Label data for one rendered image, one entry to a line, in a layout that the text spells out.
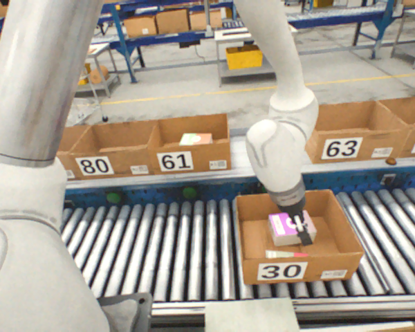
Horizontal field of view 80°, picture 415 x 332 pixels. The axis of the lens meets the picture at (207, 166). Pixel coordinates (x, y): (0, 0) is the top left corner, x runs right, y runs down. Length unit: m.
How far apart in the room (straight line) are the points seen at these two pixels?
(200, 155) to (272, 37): 0.80
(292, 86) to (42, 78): 0.46
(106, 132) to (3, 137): 1.17
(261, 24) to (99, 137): 1.31
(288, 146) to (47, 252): 0.43
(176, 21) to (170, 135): 4.00
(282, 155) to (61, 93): 0.40
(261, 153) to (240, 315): 0.62
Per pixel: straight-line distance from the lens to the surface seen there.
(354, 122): 1.61
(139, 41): 5.46
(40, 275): 0.30
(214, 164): 1.21
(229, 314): 0.98
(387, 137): 1.36
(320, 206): 1.19
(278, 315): 0.99
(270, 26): 0.44
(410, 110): 1.74
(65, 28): 0.41
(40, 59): 0.40
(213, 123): 1.41
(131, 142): 1.55
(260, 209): 1.13
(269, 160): 0.52
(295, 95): 0.61
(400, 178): 1.53
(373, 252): 1.21
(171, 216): 1.24
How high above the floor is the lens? 1.67
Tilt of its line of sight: 38 degrees down
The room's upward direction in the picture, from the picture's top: 8 degrees counter-clockwise
